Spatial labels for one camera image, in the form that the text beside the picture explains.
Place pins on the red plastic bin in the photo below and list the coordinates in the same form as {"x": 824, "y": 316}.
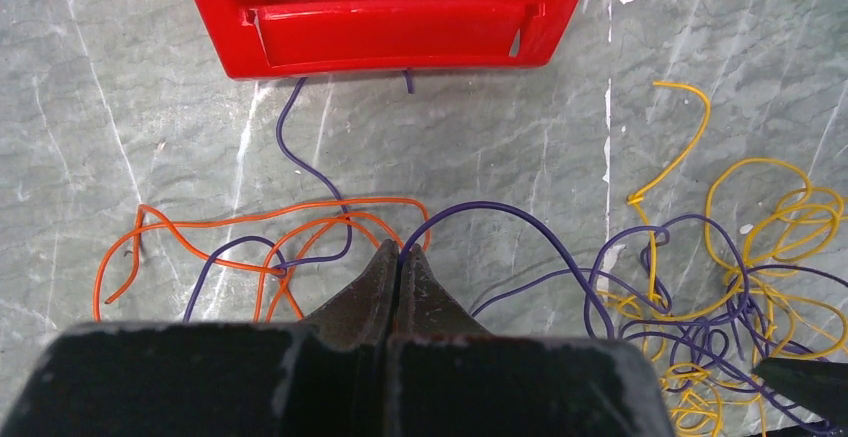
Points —
{"x": 261, "y": 39}

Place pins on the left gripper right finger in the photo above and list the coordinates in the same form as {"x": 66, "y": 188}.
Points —
{"x": 425, "y": 308}

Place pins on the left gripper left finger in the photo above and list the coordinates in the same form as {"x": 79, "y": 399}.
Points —
{"x": 360, "y": 313}

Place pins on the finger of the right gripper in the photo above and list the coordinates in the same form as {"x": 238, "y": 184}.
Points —
{"x": 819, "y": 387}

